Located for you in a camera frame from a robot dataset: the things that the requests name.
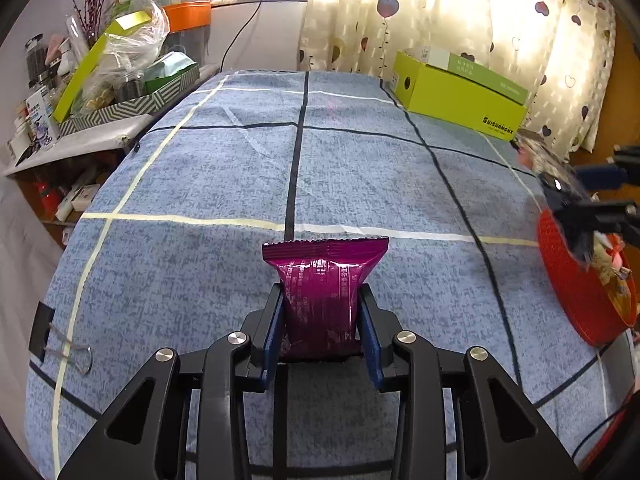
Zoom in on black snack packet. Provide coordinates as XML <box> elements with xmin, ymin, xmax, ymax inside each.
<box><xmin>515</xmin><ymin>130</ymin><xmax>601</xmax><ymax>267</ymax></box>

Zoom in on heart print curtain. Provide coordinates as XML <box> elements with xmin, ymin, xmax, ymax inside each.
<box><xmin>298</xmin><ymin>0</ymin><xmax>618</xmax><ymax>153</ymax></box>

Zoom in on red bottle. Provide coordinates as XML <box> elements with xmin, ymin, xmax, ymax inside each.
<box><xmin>35</xmin><ymin>180</ymin><xmax>58</xmax><ymax>221</ymax></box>

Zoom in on teal packet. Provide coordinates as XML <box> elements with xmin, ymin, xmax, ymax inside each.
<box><xmin>145</xmin><ymin>51</ymin><xmax>198</xmax><ymax>81</ymax></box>

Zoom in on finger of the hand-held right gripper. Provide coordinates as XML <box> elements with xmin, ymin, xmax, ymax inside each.
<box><xmin>574</xmin><ymin>145</ymin><xmax>640</xmax><ymax>192</ymax></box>
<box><xmin>542</xmin><ymin>175</ymin><xmax>640</xmax><ymax>250</ymax></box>

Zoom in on black binder clip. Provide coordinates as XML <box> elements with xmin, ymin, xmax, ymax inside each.
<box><xmin>28</xmin><ymin>302</ymin><xmax>93</xmax><ymax>376</ymax></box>

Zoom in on purple snack packet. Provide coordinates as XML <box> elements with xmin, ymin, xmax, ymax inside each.
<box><xmin>261</xmin><ymin>236</ymin><xmax>391</xmax><ymax>361</ymax></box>

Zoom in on brown wooden wardrobe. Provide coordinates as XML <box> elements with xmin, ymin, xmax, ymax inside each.
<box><xmin>580</xmin><ymin>10</ymin><xmax>640</xmax><ymax>161</ymax></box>

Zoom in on red plastic bowl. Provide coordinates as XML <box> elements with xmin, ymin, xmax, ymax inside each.
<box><xmin>536</xmin><ymin>207</ymin><xmax>640</xmax><ymax>347</ymax></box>

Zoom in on lime green cardboard box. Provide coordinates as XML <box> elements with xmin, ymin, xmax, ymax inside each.
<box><xmin>391</xmin><ymin>45</ymin><xmax>530</xmax><ymax>142</ymax></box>

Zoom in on dark jar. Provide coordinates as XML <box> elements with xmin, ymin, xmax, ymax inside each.
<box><xmin>25</xmin><ymin>34</ymin><xmax>47</xmax><ymax>88</ymax></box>

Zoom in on black charger cable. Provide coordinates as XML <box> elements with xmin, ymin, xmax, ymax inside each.
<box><xmin>220</xmin><ymin>0</ymin><xmax>266</xmax><ymax>73</ymax></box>

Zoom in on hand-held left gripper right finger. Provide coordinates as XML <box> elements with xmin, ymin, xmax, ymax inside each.
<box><xmin>357</xmin><ymin>285</ymin><xmax>583</xmax><ymax>480</ymax></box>

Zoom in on orange plastic container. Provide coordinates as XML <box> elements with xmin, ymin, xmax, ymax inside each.
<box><xmin>162</xmin><ymin>1</ymin><xmax>212</xmax><ymax>33</ymax></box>

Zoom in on white side table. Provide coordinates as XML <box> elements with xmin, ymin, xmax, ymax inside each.
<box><xmin>2</xmin><ymin>112</ymin><xmax>153</xmax><ymax>177</ymax></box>

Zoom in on dark decorative branches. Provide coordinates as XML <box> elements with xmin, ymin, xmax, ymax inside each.
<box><xmin>60</xmin><ymin>0</ymin><xmax>113</xmax><ymax>46</ymax></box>

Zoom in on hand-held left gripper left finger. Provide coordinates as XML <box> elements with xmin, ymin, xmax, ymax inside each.
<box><xmin>57</xmin><ymin>284</ymin><xmax>287</xmax><ymax>480</ymax></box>

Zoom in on clear plastic bag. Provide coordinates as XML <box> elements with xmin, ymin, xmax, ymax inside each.
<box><xmin>82</xmin><ymin>0</ymin><xmax>171</xmax><ymax>106</ymax></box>

